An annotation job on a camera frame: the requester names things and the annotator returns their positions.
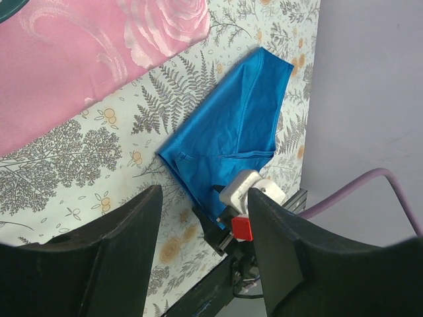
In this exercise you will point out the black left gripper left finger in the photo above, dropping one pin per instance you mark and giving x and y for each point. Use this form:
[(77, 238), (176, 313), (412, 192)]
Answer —
[(99, 269)]

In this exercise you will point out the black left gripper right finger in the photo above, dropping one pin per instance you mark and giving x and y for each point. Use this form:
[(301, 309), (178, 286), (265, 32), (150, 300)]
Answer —
[(308, 271)]

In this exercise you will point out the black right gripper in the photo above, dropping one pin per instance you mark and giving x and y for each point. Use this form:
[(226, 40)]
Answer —
[(218, 234)]

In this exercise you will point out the blue cloth napkin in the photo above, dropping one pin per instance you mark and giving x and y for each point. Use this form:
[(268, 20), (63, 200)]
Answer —
[(233, 129)]

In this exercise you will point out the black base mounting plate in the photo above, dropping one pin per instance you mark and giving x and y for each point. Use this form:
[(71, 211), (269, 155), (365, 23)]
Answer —
[(227, 281)]

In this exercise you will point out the pink satin placemat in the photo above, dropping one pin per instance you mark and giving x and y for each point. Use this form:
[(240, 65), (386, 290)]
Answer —
[(60, 57)]

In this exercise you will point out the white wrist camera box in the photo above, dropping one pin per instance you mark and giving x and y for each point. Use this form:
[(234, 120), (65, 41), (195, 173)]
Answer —
[(235, 194)]

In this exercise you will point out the aluminium table edge rail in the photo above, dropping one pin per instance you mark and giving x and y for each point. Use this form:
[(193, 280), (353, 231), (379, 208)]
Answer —
[(297, 202)]

